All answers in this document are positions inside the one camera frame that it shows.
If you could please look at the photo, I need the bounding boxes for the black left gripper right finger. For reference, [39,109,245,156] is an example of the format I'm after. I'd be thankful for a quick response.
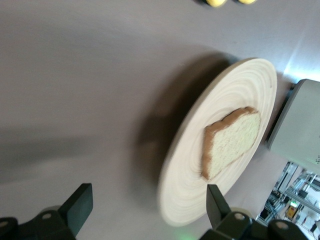
[203,184,258,240]

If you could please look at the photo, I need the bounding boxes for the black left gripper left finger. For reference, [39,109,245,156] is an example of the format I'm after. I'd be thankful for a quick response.
[32,183,94,240]

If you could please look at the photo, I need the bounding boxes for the round wooden plate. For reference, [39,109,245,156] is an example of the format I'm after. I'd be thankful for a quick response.
[157,57,278,228]

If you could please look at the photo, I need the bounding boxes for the slice of toast bread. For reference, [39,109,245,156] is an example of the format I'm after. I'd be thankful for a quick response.
[201,106,262,181]

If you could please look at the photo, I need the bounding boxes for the small yellow box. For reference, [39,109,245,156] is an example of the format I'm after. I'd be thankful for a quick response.
[286,201,300,218]

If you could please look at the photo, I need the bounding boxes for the aluminium rack structure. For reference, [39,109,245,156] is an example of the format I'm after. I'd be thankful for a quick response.
[256,161,320,237]

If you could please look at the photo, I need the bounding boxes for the cream and chrome toaster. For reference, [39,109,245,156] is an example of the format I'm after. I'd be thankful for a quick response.
[264,78,320,175]

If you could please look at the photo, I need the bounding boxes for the large table cover sheet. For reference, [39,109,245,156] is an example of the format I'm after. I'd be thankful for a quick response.
[0,0,320,240]

